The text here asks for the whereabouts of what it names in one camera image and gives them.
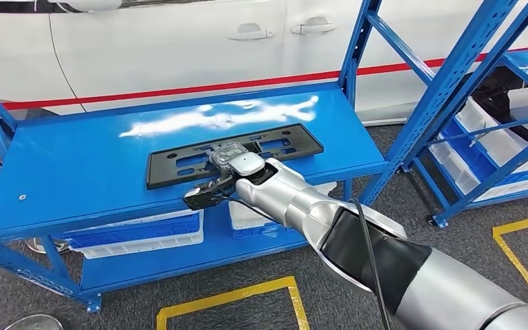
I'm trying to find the white car with red stripe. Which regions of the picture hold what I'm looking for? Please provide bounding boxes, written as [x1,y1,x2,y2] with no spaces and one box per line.
[0,0,528,127]

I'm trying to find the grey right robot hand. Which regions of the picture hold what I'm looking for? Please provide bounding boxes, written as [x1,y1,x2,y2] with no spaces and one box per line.
[206,141,250,179]

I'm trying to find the black license plate frame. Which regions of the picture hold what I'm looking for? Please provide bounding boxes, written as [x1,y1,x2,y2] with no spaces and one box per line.
[145,122,325,191]

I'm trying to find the blue plastic crate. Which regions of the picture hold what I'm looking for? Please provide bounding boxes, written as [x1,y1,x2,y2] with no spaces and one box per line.
[231,221,301,241]
[65,212,201,250]
[440,117,528,183]

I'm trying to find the black plastic part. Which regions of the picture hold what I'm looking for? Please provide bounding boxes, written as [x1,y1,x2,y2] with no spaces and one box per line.
[466,68,528,152]

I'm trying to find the white car door handle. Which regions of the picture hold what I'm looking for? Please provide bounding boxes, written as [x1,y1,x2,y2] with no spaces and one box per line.
[228,23,275,42]
[290,16,338,36]

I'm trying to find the white car side mirror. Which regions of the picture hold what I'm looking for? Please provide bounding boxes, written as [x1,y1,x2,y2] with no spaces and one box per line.
[47,0,123,12]

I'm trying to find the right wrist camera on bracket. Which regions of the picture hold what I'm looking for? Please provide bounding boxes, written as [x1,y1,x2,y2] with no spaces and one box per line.
[182,175,240,211]

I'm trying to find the silver round floor base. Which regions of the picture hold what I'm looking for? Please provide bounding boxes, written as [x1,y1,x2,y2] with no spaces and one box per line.
[25,236,72,255]

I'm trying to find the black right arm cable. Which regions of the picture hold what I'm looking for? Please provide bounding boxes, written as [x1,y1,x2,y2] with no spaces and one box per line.
[353,199,393,330]

